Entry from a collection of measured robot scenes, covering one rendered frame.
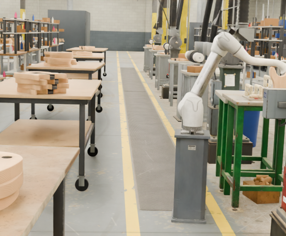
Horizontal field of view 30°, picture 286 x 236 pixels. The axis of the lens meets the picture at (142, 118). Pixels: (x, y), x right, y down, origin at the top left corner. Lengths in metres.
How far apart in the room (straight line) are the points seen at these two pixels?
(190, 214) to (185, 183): 0.25
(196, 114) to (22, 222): 2.68
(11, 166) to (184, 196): 2.62
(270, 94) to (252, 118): 3.48
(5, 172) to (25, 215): 0.15
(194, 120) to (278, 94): 0.78
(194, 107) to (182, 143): 0.29
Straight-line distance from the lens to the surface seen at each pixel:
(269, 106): 3.74
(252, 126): 7.22
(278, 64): 4.43
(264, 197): 4.97
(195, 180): 4.26
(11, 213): 1.79
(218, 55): 4.43
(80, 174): 5.02
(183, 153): 4.21
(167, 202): 4.81
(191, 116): 4.20
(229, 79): 6.32
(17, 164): 1.87
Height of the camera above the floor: 1.48
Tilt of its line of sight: 9 degrees down
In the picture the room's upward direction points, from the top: 2 degrees clockwise
